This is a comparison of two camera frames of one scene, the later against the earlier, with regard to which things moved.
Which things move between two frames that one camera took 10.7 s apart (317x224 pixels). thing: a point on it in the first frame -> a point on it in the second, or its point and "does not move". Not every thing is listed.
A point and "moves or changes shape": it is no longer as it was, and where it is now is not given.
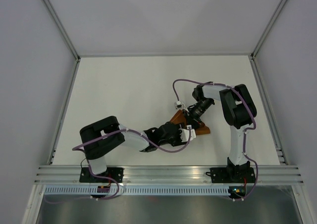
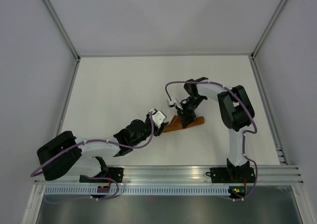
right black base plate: (230, 175) does not move
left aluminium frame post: (57, 21) does not move
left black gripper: (179, 141) -> (158, 131)
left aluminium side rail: (64, 111) does not move
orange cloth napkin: (179, 117) moves or changes shape
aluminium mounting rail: (170, 174) does not move
